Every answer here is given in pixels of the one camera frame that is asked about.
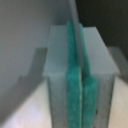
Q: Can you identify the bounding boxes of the gripper teal padded left finger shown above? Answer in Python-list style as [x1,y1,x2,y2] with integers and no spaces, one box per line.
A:
[0,20,83,128]

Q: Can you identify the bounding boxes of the gripper teal padded right finger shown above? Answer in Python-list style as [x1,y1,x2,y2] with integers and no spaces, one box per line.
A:
[78,23,128,128]

